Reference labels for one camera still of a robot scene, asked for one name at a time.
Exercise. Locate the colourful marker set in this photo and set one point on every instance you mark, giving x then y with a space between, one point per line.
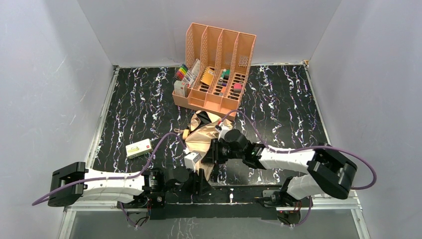
181 72

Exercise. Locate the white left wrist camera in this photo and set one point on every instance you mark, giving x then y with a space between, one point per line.
191 159

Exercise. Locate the orange plastic desk organizer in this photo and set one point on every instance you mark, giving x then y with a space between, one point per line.
230 53

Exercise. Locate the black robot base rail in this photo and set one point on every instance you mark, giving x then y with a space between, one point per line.
218 202

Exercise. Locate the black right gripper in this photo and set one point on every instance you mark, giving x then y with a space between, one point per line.
215 153

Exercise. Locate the pink eraser block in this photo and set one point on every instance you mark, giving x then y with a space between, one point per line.
237 87

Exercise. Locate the white and yellow box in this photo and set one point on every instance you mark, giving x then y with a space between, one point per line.
138 148

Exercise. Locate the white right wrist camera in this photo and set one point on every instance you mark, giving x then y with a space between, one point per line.
222 128

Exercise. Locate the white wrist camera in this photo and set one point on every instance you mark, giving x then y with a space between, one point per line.
222 128
191 159

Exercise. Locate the white red small box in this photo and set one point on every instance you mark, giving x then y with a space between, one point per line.
181 88

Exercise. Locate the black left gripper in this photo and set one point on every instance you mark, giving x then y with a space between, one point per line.
200 179

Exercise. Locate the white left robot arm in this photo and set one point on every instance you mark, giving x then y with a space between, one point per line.
75 183

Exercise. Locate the yellow notebook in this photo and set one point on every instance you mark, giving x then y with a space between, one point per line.
207 77

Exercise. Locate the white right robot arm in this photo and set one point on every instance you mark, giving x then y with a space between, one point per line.
324 169

